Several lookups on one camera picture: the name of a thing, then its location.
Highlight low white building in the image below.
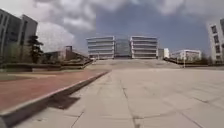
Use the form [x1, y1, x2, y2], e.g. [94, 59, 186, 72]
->
[170, 49, 203, 62]

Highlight grey paved plaza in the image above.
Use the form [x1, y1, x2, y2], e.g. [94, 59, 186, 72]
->
[13, 67, 224, 128]

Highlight dark low hedge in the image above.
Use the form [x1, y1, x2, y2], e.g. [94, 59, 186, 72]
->
[0, 59, 94, 73]

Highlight red brick pavement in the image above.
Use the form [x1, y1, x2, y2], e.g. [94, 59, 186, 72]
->
[0, 69, 108, 113]

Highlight white twin-block building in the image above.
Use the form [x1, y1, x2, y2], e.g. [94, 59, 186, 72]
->
[85, 35, 159, 60]

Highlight dark pine tree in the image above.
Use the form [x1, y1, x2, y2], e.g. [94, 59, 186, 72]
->
[27, 34, 45, 65]

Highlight wide stone stairs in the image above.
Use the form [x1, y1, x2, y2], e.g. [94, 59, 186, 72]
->
[85, 58, 183, 71]

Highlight grey stone kerb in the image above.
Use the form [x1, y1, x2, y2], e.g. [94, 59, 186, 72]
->
[0, 70, 111, 128]

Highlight white building with windows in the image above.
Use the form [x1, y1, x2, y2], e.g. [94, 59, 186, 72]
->
[206, 17, 224, 64]

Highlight low brown building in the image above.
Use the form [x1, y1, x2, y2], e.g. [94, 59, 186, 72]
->
[43, 45, 90, 63]

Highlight grey glass building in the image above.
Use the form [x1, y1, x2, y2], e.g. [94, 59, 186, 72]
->
[0, 8, 39, 64]

